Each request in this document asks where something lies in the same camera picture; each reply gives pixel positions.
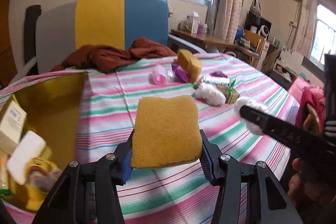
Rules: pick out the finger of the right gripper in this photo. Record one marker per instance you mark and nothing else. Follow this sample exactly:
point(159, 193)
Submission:
point(303, 143)

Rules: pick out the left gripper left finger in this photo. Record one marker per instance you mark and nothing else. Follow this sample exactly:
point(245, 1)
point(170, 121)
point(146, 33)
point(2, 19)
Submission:
point(68, 200)

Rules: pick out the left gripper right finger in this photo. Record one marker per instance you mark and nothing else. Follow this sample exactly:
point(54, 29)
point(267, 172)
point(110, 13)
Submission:
point(267, 202)

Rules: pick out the white foam block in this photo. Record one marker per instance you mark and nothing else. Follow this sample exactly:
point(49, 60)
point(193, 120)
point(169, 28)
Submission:
point(30, 147)

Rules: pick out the small green box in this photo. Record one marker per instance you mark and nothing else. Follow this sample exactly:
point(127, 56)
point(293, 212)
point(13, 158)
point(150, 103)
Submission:
point(230, 93)

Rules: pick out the white cardboard box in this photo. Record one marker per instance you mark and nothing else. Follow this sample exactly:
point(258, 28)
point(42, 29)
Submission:
point(12, 123)

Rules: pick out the yellow sponge front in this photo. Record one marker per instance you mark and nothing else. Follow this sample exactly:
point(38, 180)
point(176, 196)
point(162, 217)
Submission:
point(166, 133)

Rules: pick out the yellow sponge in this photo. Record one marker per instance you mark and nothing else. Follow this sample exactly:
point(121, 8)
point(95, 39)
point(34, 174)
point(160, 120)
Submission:
point(183, 58)
point(194, 69)
point(166, 133)

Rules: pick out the long cracker packet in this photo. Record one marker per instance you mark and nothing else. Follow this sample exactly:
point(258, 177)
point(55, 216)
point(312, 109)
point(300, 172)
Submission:
point(212, 80)

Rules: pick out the clear plastic bag bundle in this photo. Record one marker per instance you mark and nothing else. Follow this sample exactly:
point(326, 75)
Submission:
point(210, 94)

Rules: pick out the yellow sponge back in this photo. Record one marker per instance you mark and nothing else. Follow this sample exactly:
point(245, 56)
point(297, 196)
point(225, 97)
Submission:
point(183, 58)

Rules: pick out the yellow snack packet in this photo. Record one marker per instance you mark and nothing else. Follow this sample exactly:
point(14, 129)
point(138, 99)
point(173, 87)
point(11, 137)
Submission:
point(4, 184)

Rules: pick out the person's right hand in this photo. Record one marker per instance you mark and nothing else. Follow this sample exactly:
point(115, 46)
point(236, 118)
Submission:
point(313, 202)

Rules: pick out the red pink clothing pile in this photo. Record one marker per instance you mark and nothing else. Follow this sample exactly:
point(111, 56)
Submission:
point(312, 111)

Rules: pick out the striped pink green blanket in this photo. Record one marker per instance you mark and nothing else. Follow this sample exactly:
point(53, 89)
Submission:
point(175, 194)

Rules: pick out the gold tin box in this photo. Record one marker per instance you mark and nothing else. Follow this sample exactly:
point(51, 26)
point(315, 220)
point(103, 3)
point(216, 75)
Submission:
point(52, 108)

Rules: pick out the purple candy packet right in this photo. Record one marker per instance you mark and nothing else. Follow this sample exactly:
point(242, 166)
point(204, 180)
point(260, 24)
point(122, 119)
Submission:
point(218, 74)

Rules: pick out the purple candy packet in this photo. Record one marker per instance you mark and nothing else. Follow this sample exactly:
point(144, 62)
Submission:
point(180, 73)
point(218, 74)

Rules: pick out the black shelf with appliances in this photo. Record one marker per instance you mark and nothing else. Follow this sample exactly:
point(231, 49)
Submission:
point(262, 25)

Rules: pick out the rust brown garment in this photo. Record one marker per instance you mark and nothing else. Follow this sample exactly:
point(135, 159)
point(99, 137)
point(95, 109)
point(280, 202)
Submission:
point(107, 59)

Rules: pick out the purple candy packet left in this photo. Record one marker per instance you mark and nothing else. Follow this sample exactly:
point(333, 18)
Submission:
point(180, 73)

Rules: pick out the wooden wardrobe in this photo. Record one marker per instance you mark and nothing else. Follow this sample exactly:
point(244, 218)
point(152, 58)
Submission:
point(7, 65)

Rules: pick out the wooden desk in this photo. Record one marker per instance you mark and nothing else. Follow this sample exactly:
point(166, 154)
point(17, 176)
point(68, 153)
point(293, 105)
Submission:
point(205, 41)

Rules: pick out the pink jar on desk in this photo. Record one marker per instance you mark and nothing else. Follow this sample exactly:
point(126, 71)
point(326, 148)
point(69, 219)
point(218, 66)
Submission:
point(202, 28)

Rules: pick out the white carton on desk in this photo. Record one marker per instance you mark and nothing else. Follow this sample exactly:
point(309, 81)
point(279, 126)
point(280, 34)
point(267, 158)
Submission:
point(194, 21)

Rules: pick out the grey yellow blue headboard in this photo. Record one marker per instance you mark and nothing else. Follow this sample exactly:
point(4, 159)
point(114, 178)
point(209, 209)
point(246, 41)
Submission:
point(117, 23)

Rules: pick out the grey bed rail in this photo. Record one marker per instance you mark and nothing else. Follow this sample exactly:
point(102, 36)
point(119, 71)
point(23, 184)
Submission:
point(175, 44)

